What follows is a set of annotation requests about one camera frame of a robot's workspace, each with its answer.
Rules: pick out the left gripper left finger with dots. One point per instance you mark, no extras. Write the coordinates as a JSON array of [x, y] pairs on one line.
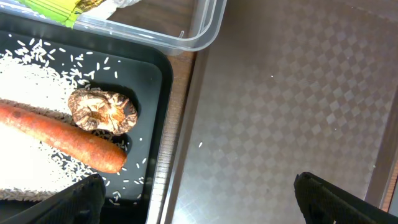
[[80, 203]]

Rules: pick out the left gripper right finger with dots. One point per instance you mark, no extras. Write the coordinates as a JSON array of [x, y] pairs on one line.
[[322, 202]]

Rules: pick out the orange carrot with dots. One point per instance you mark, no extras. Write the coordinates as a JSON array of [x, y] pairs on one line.
[[92, 150]]

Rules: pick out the brown food scrap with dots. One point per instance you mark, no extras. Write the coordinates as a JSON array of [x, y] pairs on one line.
[[107, 110]]

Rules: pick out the yellow green snack wrapper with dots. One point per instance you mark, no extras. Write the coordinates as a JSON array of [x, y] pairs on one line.
[[65, 12]]

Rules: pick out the white tissue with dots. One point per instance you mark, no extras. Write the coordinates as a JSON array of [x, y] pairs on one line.
[[108, 7]]

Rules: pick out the spilled white rice pile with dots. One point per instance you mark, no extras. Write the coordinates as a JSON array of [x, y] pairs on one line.
[[31, 170]]

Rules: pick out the black plastic bin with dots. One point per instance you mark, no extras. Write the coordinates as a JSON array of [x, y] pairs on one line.
[[142, 73]]

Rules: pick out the dark brown serving tray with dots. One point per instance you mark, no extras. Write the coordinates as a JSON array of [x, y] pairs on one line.
[[287, 87]]

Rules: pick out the clear plastic bin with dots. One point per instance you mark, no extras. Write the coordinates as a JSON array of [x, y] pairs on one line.
[[171, 26]]

